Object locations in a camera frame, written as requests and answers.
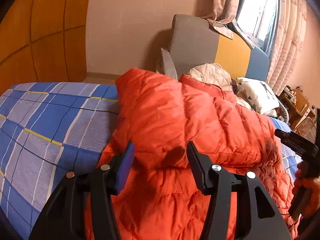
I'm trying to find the orange puffer down jacket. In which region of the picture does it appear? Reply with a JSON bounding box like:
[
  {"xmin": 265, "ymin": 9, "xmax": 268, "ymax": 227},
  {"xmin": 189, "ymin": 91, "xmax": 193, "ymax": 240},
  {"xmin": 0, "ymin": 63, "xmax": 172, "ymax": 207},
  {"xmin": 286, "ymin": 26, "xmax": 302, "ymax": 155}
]
[{"xmin": 99, "ymin": 68, "xmax": 298, "ymax": 239}]

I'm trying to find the person's right hand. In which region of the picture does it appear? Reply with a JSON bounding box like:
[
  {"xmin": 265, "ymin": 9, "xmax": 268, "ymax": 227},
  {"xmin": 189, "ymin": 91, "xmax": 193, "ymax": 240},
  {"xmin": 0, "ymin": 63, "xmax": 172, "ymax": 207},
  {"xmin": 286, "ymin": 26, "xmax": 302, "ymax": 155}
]
[{"xmin": 290, "ymin": 161, "xmax": 319, "ymax": 220}]

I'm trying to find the wooden wicker chair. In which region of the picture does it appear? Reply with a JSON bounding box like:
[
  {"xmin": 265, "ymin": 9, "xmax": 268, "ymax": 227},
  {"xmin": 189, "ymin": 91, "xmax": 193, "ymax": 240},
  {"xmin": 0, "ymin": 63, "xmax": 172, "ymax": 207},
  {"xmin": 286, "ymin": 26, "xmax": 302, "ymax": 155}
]
[{"xmin": 292, "ymin": 117, "xmax": 317, "ymax": 143}]

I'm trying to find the grey round fan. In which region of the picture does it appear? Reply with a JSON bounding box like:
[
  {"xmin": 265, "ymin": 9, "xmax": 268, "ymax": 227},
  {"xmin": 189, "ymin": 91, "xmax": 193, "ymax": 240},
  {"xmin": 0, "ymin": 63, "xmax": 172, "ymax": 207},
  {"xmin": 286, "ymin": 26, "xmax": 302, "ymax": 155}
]
[{"xmin": 278, "ymin": 100, "xmax": 290, "ymax": 124}]

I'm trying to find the white patterned pillow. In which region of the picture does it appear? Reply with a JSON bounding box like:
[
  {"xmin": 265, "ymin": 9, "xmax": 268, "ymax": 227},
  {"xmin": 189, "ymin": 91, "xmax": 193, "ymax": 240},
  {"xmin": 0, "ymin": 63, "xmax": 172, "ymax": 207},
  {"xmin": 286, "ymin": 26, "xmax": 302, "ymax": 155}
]
[{"xmin": 236, "ymin": 77, "xmax": 279, "ymax": 114}]

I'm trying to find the blue plaid bed sheet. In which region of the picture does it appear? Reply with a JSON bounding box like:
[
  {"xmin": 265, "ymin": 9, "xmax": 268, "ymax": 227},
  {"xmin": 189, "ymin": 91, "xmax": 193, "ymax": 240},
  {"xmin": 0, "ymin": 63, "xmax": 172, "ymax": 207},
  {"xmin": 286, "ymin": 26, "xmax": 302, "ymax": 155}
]
[{"xmin": 1, "ymin": 82, "xmax": 119, "ymax": 239}]

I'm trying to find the pink patterned curtain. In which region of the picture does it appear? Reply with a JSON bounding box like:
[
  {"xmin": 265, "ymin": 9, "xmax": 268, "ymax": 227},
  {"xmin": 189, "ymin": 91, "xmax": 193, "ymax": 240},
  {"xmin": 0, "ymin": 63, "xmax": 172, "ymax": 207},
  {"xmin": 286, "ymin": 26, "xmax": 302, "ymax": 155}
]
[{"xmin": 266, "ymin": 0, "xmax": 307, "ymax": 95}]

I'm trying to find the window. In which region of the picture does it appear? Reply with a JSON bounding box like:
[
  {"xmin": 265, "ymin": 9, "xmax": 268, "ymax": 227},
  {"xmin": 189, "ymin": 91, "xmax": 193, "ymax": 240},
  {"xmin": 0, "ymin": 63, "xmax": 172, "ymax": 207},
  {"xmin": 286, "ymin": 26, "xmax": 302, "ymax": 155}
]
[{"xmin": 236, "ymin": 0, "xmax": 278, "ymax": 47}]

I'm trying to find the grey yellow blue headboard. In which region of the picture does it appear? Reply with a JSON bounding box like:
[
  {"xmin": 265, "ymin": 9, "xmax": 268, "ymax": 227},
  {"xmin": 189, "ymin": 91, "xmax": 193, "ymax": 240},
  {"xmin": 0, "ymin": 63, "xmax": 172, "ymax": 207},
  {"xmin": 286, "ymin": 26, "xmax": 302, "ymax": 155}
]
[{"xmin": 168, "ymin": 14, "xmax": 270, "ymax": 81}]

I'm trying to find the grey cushion beside headboard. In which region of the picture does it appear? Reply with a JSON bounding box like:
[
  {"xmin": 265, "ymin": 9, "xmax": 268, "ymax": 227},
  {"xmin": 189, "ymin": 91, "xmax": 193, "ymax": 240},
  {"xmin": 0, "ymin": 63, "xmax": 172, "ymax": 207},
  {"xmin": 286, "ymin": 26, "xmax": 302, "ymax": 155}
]
[{"xmin": 156, "ymin": 48, "xmax": 178, "ymax": 80}]

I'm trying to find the wooden wardrobe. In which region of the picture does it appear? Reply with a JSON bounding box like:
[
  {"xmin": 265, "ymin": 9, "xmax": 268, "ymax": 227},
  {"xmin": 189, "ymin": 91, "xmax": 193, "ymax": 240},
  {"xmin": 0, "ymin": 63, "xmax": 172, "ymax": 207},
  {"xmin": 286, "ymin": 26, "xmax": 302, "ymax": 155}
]
[{"xmin": 1, "ymin": 0, "xmax": 88, "ymax": 92}]

